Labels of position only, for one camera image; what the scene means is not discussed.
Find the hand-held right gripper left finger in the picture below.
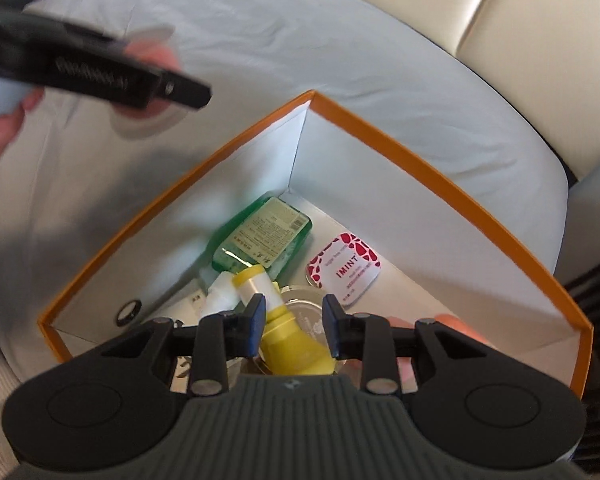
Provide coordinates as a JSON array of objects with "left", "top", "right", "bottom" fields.
[{"left": 100, "top": 294, "right": 268, "bottom": 397}]

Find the person's left hand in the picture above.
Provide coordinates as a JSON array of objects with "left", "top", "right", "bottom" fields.
[{"left": 0, "top": 85, "right": 46, "bottom": 178}]

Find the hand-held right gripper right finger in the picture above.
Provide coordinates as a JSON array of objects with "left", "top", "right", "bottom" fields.
[{"left": 322, "top": 294, "right": 486, "bottom": 396}]

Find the cream sofa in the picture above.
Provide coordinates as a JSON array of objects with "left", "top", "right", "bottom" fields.
[{"left": 265, "top": 0, "right": 600, "bottom": 176}]

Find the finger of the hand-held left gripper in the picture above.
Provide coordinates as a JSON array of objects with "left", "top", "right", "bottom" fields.
[{"left": 147, "top": 67, "right": 213, "bottom": 111}]

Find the round gold tin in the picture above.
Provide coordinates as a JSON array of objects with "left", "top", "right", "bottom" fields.
[{"left": 272, "top": 284, "right": 346, "bottom": 366}]

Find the pink bottle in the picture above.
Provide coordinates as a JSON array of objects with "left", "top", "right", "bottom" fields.
[{"left": 387, "top": 312, "right": 486, "bottom": 391}]

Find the pink sponge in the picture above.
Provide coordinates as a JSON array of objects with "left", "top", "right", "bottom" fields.
[{"left": 112, "top": 25, "right": 186, "bottom": 141}]

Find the white red-patterned mint tin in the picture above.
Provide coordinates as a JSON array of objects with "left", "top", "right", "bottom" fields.
[{"left": 306, "top": 231, "right": 383, "bottom": 308}]

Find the green liquid bottle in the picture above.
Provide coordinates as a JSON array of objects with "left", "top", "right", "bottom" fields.
[{"left": 211, "top": 196, "right": 312, "bottom": 281}]

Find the yellow bottle with clear cap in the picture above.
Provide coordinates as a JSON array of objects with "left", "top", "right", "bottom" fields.
[{"left": 231, "top": 266, "right": 337, "bottom": 376}]

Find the orange cardboard box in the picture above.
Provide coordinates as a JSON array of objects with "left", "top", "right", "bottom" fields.
[{"left": 37, "top": 89, "right": 595, "bottom": 401}]

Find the white printed tube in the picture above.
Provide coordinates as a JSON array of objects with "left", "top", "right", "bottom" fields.
[{"left": 170, "top": 271, "right": 241, "bottom": 321}]

